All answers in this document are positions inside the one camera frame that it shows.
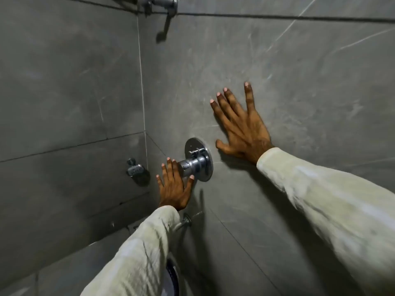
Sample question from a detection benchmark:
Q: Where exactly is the person's right hand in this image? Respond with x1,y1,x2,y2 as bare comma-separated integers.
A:
210,82,274,165

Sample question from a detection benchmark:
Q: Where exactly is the small chrome angle valve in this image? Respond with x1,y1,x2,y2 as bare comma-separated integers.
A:
126,158,146,178

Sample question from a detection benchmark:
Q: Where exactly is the person's left hand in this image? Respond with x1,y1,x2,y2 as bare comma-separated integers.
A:
156,157,195,211

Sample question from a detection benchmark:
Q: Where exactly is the chrome wall tap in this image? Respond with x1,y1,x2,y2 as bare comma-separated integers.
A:
136,0,179,18

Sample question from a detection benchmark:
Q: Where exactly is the person's right forearm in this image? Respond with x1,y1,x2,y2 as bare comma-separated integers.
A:
256,147,395,296

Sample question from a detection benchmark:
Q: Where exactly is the chrome pipe stub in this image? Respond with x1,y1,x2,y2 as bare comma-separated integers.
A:
173,213,192,233

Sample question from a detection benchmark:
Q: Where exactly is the person's left forearm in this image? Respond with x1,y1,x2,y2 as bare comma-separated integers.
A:
80,205,181,296

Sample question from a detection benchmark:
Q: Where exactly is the chrome shower mixer valve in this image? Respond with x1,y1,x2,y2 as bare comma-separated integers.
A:
178,138,214,182

